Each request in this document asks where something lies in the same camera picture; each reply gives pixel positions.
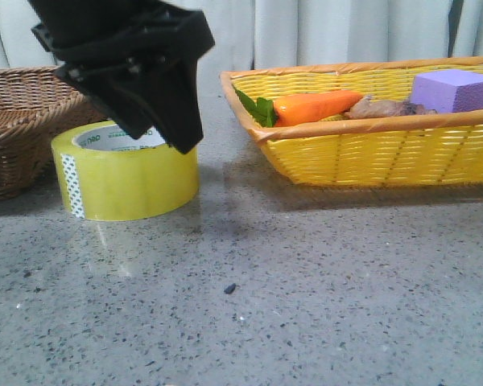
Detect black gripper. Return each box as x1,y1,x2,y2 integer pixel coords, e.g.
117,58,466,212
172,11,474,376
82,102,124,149
29,1,215,154

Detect yellow tape roll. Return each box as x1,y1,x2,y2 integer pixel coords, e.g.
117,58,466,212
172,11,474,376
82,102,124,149
52,121,200,221

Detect brown wicker basket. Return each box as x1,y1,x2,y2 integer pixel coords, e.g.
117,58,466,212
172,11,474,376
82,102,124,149
0,66,105,200

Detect white curtain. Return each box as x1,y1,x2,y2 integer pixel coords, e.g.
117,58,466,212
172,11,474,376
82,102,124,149
0,1,483,97

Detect orange toy carrot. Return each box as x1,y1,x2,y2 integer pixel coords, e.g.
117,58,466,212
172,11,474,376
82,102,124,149
235,88,363,127

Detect brown ginger root toy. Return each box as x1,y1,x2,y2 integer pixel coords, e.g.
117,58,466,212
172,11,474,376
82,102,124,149
344,96,437,120

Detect purple foam block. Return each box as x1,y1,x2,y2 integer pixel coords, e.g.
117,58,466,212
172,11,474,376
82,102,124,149
410,69,483,113

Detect yellow wicker basket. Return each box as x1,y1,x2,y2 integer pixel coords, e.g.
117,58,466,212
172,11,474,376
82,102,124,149
221,56,483,187

